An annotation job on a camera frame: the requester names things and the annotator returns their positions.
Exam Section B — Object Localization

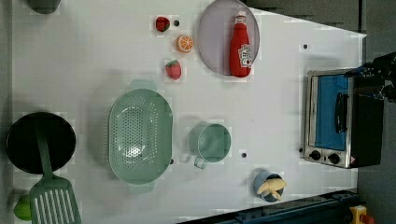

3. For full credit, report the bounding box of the red plush ketchup bottle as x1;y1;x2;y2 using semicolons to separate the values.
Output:
229;11;252;77

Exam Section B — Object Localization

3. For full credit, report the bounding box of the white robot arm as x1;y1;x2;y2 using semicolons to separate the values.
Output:
344;52;396;103

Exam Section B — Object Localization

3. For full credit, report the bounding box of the grey round plate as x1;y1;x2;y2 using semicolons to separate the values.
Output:
195;0;260;76

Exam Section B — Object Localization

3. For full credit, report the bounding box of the green measuring cup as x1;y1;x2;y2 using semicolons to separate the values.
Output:
188;122;232;170

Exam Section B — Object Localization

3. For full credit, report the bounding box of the plush strawberry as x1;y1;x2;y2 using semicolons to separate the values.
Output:
165;60;182;80

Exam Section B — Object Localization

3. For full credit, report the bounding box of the green oval colander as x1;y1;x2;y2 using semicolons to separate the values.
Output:
107;79;173;194

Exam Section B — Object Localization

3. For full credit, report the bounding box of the plush orange slice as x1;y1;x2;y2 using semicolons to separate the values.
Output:
176;35;194;53

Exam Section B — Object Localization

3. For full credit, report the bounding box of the blue bowl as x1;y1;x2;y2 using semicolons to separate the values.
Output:
253;171;284;203

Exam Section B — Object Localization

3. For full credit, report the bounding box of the dark red plush fruit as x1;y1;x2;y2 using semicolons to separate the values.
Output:
155;17;170;33

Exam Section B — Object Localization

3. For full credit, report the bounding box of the plush peeled banana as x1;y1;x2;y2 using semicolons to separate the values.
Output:
257;178;287;200

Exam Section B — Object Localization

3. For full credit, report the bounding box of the black round pan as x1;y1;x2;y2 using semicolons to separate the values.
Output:
6;112;77;175

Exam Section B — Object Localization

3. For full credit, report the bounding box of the silver black toaster oven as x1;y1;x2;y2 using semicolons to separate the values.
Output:
304;69;384;169

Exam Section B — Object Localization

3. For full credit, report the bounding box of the green slotted spatula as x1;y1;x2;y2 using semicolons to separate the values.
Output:
29;121;82;224

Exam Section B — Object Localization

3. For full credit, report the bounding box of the grey cup at edge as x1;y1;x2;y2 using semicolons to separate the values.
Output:
27;0;61;14

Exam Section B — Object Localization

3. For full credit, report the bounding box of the green plush pear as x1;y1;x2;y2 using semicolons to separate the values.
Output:
14;194;32;221

